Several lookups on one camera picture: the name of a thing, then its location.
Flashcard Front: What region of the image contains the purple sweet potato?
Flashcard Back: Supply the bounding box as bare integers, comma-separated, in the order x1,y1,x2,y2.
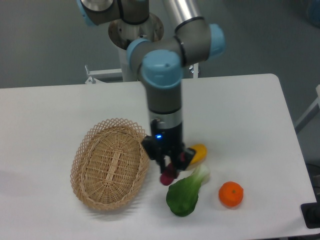
159,156,182,186

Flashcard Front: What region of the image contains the green bok choy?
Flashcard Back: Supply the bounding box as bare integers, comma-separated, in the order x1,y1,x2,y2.
165,164,211,217

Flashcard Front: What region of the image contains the orange tangerine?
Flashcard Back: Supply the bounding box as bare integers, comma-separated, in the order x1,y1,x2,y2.
218,181,244,207

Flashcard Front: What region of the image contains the woven wicker basket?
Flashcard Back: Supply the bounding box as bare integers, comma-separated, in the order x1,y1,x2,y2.
70,118,149,211

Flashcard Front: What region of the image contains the yellow mango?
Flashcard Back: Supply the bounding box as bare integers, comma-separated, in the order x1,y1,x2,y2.
187,143,208,170

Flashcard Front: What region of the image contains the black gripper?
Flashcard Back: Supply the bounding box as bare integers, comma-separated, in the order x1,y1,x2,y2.
141,119,196,177

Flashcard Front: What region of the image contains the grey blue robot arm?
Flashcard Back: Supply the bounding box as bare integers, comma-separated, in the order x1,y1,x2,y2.
77,0,225,178

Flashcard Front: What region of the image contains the white frame at right edge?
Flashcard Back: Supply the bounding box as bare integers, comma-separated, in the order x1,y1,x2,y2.
294,85,320,134

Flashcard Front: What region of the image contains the black device at table edge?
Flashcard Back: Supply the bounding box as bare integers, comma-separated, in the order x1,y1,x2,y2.
300,202,320,229

